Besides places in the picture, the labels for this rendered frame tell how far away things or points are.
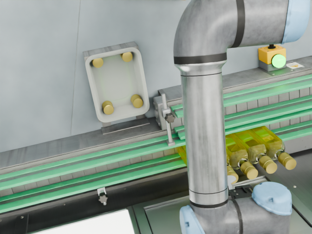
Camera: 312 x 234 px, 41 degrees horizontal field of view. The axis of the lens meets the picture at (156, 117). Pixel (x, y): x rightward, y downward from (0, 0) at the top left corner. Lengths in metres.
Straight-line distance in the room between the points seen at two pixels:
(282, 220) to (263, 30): 0.36
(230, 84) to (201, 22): 0.69
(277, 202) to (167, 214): 0.52
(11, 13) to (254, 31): 0.82
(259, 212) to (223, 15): 0.38
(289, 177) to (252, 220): 0.65
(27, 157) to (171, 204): 0.48
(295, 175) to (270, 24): 0.82
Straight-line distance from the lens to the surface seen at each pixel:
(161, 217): 1.28
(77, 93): 1.41
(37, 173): 1.32
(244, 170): 1.20
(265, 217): 0.85
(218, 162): 0.78
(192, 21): 0.73
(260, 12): 0.74
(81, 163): 1.30
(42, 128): 1.46
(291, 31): 0.78
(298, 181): 1.46
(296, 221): 1.23
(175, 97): 1.35
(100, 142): 1.36
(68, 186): 1.36
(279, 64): 1.46
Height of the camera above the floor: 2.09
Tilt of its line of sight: 65 degrees down
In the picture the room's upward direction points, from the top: 149 degrees clockwise
